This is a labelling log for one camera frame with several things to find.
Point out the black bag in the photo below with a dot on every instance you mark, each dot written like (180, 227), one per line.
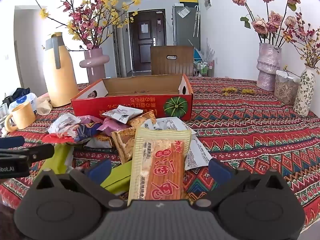
(21, 92)

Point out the grey refrigerator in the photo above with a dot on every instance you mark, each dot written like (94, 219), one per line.
(185, 32)

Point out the white storage trolley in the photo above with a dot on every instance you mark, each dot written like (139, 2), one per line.
(203, 68)

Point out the yellow mug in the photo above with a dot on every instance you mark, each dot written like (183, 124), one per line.
(23, 116)

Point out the small flowering twigs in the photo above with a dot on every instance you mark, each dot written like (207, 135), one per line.
(287, 38)

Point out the wooden chair back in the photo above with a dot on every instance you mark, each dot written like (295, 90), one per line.
(160, 65)

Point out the dark brown door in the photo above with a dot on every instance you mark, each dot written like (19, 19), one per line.
(145, 52)

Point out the textured pink vase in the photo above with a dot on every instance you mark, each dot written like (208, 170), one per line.
(268, 65)

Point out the white paper sheet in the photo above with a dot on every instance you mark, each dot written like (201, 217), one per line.
(144, 28)

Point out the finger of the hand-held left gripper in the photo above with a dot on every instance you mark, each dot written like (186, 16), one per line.
(11, 142)
(40, 152)

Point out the red patterned tablecloth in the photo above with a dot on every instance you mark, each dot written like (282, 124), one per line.
(250, 130)

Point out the floral ceramic vase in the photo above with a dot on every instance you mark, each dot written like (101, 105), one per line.
(303, 92)

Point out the yellow and black box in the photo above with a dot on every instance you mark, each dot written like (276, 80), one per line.
(188, 0)

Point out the yellow thermos jug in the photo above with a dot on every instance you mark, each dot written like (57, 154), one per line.
(60, 80)

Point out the clear drinking glass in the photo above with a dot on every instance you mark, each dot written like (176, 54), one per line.
(4, 112)

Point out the dried pink roses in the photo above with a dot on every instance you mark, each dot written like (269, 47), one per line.
(275, 17)

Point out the pile of mixed snack packs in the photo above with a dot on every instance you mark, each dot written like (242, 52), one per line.
(65, 125)

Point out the pink and yellow blossom branches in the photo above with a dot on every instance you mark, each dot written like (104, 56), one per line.
(89, 46)

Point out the paper sheet in plastic sleeve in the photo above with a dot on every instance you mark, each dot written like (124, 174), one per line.
(185, 12)

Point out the yellow striped snack packet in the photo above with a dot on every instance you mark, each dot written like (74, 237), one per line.
(160, 165)

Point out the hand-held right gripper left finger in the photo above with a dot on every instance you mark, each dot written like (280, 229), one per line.
(100, 171)

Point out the white folded umbrella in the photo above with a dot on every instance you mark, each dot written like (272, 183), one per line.
(199, 20)

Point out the red cardboard box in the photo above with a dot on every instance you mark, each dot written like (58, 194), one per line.
(140, 105)

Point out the fallen yellow petals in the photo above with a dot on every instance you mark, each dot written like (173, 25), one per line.
(230, 90)

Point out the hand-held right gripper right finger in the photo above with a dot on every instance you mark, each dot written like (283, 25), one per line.
(220, 171)

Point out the clear jar with seeds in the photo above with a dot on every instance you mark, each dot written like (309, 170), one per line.
(285, 90)

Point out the white and blue tissue pack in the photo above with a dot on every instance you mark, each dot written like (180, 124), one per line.
(22, 100)

